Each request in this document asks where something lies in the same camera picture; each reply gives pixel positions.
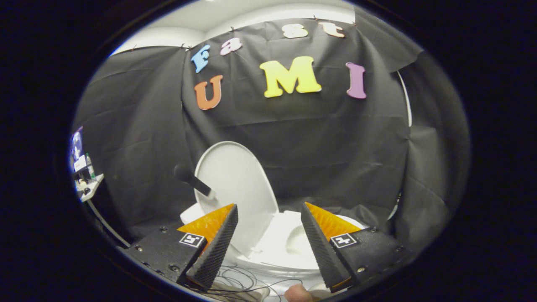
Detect thin black cable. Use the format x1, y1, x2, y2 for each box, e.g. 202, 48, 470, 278
209, 264, 303, 301

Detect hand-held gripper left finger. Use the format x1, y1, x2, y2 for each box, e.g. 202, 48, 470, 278
120, 203, 239, 291

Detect white toilet lid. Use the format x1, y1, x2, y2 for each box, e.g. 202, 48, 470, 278
194, 141, 280, 259

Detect person's beige trouser leg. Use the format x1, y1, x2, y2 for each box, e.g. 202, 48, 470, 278
208, 283, 271, 302

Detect cluttered white shelf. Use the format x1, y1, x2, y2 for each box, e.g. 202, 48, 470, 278
69, 126, 105, 203

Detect white toilet seat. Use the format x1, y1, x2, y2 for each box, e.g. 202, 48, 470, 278
237, 210, 366, 271

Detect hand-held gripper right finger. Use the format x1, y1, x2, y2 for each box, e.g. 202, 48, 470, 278
300, 202, 414, 293

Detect black backdrop cloth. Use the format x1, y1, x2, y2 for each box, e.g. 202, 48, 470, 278
73, 6, 471, 252

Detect white toilet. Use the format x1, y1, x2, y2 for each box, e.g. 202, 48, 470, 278
180, 203, 370, 280

